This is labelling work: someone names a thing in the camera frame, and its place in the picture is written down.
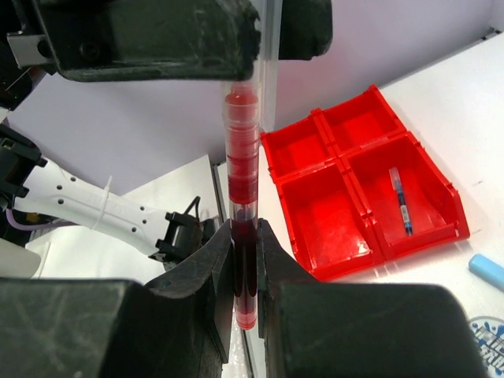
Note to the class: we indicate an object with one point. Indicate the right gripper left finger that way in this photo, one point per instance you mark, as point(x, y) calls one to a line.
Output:
point(177, 325)

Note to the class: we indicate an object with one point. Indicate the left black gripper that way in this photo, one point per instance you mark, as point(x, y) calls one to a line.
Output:
point(25, 53)

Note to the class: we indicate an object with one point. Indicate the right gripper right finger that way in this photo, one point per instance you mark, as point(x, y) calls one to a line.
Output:
point(316, 329)

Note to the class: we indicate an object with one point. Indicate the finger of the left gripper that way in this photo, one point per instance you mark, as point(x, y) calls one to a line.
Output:
point(306, 29)
point(104, 41)

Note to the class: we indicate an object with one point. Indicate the red gel pen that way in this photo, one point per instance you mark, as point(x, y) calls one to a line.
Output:
point(242, 157)

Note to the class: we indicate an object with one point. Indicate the blue gel pen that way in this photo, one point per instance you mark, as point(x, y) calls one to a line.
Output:
point(397, 186)

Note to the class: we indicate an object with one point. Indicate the blue white putty jar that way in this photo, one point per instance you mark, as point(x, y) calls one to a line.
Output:
point(488, 335)

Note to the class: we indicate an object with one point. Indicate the blue glue stick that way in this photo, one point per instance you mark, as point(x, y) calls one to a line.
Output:
point(487, 270)

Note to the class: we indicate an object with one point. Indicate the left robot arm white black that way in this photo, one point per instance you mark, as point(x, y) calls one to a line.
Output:
point(32, 183)

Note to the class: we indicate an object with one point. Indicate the red compartment storage bin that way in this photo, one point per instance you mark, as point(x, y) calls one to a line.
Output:
point(331, 172)

